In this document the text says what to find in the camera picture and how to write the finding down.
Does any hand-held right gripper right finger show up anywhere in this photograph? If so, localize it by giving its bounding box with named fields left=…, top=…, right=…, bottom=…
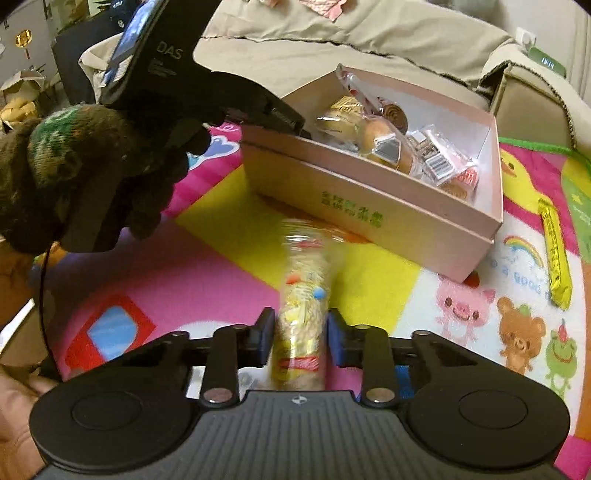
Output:
left=325, top=308, right=482, bottom=408

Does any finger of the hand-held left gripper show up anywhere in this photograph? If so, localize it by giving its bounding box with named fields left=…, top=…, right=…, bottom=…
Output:
left=259, top=95, right=308, bottom=138

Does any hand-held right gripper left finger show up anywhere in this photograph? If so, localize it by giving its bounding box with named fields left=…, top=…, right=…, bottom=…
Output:
left=119, top=308, right=278, bottom=408

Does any clear rice cracker packet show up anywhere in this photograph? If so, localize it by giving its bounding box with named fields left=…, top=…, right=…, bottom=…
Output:
left=272, top=217, right=345, bottom=393

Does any pink cardboard box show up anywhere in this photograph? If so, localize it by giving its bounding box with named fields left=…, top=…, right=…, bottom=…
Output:
left=240, top=64, right=505, bottom=284

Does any person's left hand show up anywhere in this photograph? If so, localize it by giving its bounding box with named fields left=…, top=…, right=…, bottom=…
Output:
left=0, top=104, right=209, bottom=254

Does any red patterned clear packet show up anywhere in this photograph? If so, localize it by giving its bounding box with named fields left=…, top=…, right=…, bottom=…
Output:
left=335, top=65, right=393, bottom=114

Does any colourful cartoon play mat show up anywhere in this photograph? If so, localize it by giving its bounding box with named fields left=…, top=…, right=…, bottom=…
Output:
left=46, top=121, right=591, bottom=480

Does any dark cabinet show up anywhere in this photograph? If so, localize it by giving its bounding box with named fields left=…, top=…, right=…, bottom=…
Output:
left=51, top=21, right=116, bottom=104

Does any brown spiral cookie packet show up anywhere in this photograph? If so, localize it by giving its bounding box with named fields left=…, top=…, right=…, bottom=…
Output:
left=379, top=102, right=411, bottom=134

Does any silver label bread packet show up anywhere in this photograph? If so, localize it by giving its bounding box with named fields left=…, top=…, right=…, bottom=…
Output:
left=358, top=117, right=423, bottom=176

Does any pile of pink clothes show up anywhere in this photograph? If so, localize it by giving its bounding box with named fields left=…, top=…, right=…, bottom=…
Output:
left=252, top=0, right=356, bottom=23

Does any beige sofa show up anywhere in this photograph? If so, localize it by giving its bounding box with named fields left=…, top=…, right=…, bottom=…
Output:
left=78, top=0, right=591, bottom=151

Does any gold hanging ornament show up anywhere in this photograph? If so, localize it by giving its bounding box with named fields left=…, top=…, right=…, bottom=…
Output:
left=14, top=28, right=34, bottom=61

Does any open brown cardboard box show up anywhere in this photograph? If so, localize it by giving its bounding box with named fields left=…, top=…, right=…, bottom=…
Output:
left=0, top=69, right=49, bottom=132

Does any barcode snack packet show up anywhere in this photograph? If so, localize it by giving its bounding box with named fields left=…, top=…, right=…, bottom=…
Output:
left=409, top=129, right=478, bottom=185

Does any red print snack packet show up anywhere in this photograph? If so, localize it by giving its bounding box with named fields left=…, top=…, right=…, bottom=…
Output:
left=438, top=166, right=481, bottom=201

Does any yellow snack bar packet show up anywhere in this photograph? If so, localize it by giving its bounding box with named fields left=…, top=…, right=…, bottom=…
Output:
left=536, top=196, right=574, bottom=310

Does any beige armrest blanket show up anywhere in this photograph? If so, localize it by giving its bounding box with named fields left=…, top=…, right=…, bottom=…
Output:
left=475, top=39, right=591, bottom=139

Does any green digital clock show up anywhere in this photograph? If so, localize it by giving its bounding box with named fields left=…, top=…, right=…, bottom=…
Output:
left=531, top=47, right=568, bottom=79

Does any thin black cable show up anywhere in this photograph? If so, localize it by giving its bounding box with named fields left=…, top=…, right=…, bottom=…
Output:
left=39, top=242, right=63, bottom=381

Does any white wall socket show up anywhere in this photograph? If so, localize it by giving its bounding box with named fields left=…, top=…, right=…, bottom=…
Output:
left=515, top=27, right=539, bottom=51

